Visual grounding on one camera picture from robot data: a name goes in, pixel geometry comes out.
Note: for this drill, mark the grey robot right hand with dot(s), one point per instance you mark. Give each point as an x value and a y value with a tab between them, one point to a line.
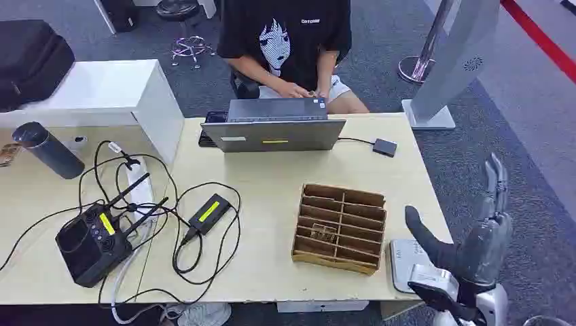
483	252

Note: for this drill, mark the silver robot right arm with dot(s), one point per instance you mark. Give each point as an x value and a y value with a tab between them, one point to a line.
492	306

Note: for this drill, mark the pale grey rounded device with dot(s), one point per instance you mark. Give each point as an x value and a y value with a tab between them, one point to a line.
402	261

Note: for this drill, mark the small black adapter box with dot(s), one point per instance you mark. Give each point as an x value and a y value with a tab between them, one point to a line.
385	147

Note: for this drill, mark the wooden card box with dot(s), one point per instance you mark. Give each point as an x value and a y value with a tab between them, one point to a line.
339	252

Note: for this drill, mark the card with printed face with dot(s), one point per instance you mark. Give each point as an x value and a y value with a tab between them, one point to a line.
324	233

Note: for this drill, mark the white floor stand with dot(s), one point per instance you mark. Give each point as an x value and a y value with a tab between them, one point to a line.
454	58

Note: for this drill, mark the person's left hand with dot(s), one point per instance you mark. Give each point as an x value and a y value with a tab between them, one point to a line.
321	94

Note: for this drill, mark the person's hand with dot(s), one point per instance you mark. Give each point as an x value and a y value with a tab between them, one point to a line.
321	94
293	91

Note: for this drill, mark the grey laptop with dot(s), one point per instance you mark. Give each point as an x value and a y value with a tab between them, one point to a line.
274	132

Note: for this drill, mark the person's right hand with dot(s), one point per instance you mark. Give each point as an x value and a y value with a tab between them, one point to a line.
293	91

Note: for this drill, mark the black power brick yellow label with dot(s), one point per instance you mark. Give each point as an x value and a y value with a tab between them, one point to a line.
209	215

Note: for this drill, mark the white shoe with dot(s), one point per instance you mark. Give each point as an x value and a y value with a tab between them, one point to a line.
204	314

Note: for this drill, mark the person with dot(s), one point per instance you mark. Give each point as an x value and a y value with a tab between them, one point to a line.
288	40

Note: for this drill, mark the black office chair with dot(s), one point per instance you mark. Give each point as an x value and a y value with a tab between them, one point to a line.
244	87

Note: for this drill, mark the chrome star chair base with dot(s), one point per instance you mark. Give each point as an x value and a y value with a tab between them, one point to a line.
192	48

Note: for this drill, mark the black router with antennas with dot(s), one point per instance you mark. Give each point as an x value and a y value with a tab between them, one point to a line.
92	245

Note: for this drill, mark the black stool seat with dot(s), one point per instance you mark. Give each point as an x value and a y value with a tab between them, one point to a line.
176	9

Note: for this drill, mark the dark cylinder cup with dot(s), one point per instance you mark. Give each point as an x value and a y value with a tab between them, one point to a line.
49	150

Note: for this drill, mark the patterned phone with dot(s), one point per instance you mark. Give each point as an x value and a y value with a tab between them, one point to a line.
9	154

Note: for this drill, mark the black backpack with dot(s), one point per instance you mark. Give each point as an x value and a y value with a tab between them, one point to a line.
31	63

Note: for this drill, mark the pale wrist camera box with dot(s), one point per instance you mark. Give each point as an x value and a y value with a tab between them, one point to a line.
434	276

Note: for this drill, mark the chrome stanchion post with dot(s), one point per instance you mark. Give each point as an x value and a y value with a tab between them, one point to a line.
423	58

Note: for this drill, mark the black cabinet with white frame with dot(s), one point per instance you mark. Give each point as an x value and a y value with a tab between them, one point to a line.
118	14

